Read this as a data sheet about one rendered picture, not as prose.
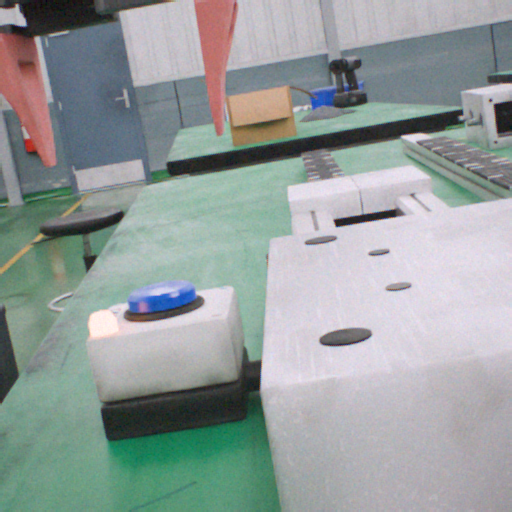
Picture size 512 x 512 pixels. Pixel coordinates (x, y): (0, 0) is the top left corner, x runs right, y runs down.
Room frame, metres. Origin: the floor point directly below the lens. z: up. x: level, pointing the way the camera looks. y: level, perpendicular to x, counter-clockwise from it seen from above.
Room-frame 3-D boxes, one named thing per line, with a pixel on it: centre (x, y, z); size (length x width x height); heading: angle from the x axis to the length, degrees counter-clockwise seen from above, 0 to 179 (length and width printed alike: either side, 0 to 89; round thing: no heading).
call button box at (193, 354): (0.52, 0.05, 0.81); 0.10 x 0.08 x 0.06; 87
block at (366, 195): (0.68, -0.07, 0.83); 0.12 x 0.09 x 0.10; 87
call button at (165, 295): (0.52, 0.06, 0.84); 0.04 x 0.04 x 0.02
